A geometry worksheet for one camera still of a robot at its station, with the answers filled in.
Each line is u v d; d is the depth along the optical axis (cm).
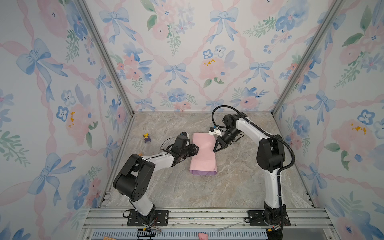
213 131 86
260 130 61
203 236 68
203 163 86
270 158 58
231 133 80
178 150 73
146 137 103
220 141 81
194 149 85
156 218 73
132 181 47
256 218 73
